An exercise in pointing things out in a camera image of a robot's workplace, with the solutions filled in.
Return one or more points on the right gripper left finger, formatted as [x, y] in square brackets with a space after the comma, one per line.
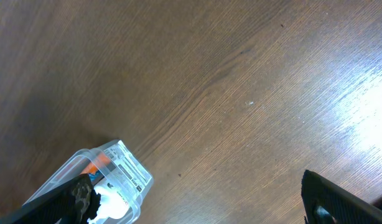
[73, 202]

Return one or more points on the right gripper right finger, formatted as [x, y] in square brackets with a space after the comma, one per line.
[326, 202]

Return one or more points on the orange tablet tube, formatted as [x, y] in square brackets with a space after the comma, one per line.
[93, 167]

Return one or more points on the clear plastic container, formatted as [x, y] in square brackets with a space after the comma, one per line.
[131, 179]

